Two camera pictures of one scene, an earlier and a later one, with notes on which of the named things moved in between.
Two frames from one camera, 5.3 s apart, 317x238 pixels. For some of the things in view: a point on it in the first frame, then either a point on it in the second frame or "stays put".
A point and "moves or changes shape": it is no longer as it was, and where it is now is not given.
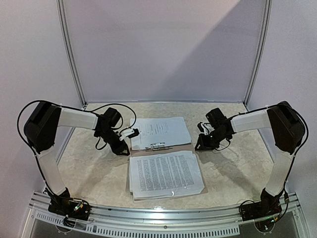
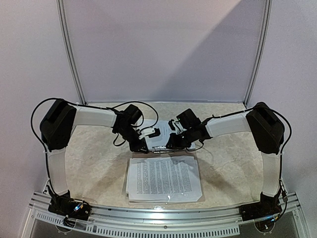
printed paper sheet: (165, 175) moves or changes shape
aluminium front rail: (223, 219) stays put
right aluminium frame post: (264, 39) stays put
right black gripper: (206, 141) -> (175, 143)
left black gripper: (118, 149) -> (141, 145)
